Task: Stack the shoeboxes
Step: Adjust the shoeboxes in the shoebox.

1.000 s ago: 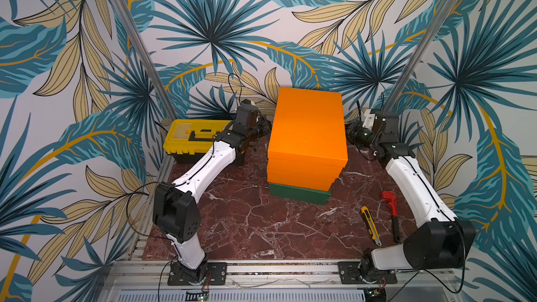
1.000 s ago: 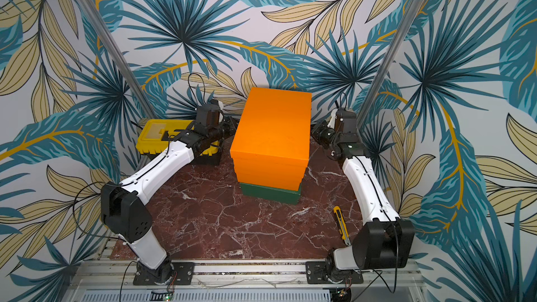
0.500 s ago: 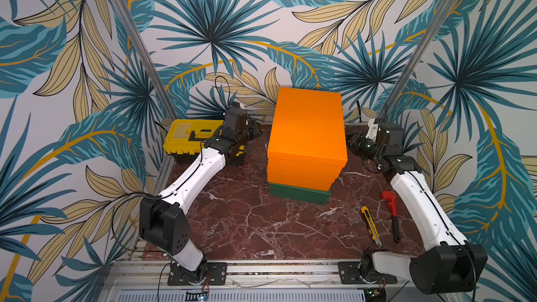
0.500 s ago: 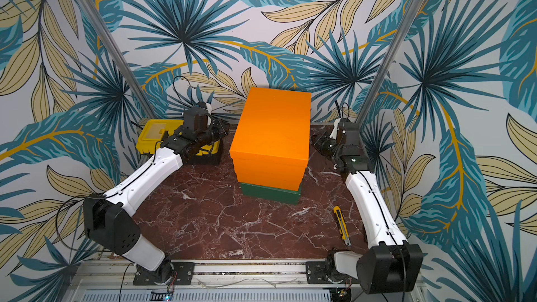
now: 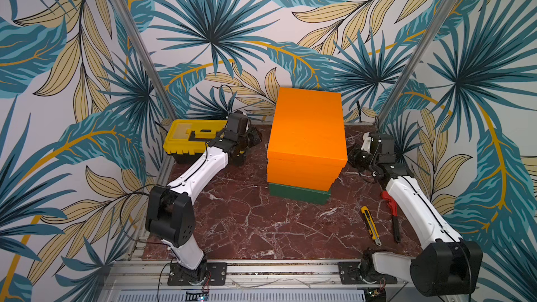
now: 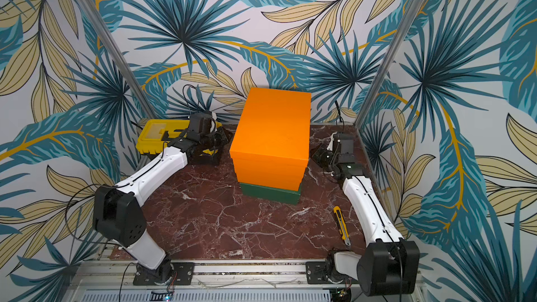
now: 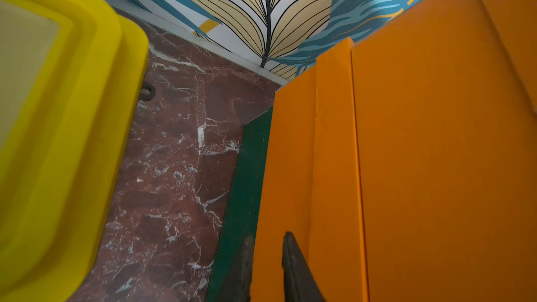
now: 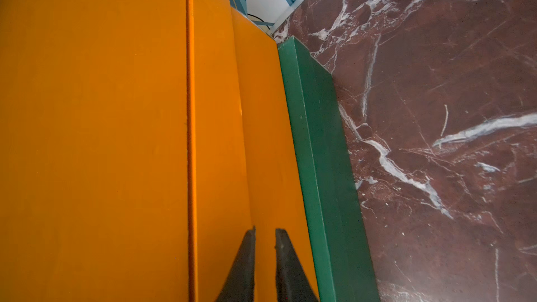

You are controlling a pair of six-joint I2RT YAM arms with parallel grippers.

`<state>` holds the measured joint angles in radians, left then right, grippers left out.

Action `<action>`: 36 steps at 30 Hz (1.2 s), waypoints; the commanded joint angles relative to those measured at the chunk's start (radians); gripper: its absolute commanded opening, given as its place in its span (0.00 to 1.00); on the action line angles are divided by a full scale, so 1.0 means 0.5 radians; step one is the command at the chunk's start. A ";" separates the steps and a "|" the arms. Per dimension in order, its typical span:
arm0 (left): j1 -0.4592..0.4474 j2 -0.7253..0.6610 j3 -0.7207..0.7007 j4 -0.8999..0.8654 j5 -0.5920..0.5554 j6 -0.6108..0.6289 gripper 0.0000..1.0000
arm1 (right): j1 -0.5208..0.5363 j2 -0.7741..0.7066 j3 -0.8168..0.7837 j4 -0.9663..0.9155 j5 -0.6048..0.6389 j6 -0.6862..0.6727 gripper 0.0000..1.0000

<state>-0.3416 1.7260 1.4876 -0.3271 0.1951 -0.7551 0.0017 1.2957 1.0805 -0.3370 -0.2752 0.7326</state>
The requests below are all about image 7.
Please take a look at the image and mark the green shoebox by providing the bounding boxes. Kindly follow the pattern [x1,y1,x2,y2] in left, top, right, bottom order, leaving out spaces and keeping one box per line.
[206,108,273,301]

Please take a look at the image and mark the large orange shoebox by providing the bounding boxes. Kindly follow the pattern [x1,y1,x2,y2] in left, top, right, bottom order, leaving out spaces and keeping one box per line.
[251,39,369,301]

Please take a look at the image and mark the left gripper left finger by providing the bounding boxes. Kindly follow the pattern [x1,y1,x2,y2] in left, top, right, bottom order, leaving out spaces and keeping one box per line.
[215,235,255,302]

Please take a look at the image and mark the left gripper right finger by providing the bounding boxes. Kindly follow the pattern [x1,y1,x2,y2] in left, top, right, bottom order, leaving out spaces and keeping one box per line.
[282,232,325,302]

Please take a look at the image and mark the yellow black toolbox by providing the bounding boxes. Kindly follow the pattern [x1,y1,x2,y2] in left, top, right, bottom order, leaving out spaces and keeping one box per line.
[1,0,149,301]

